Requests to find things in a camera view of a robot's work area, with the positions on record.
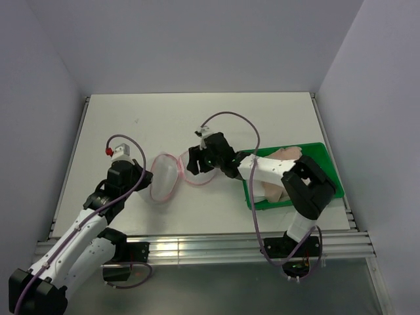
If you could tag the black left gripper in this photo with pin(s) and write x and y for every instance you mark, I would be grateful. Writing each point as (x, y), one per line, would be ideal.
(146, 182)

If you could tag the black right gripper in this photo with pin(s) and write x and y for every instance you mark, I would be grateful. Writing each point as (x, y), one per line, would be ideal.
(193, 157)

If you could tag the mesh laundry bag pink trim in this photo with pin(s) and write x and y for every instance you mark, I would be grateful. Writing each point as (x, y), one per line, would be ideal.
(168, 171)

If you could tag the pink beige bra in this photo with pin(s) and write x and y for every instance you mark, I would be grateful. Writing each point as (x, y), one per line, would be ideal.
(272, 192)

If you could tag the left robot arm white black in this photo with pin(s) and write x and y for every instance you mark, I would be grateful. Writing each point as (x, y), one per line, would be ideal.
(45, 287)

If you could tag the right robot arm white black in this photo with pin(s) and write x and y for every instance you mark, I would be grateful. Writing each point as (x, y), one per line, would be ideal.
(309, 188)

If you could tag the white cloth in tray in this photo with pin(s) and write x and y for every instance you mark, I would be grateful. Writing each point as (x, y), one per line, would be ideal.
(260, 198)

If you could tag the green plastic tray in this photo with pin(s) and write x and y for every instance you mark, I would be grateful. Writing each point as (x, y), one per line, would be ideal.
(318, 152)

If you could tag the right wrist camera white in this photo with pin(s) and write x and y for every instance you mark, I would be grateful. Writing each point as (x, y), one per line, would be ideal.
(203, 132)

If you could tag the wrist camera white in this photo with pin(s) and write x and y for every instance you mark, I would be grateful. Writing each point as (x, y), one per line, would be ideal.
(119, 153)
(203, 132)

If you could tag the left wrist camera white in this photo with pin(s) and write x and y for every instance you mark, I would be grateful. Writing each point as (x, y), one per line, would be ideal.
(119, 153)

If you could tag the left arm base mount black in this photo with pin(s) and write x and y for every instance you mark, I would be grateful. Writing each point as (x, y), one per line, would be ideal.
(122, 266)

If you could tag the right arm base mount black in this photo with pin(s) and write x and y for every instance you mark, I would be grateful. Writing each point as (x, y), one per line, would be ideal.
(297, 263)

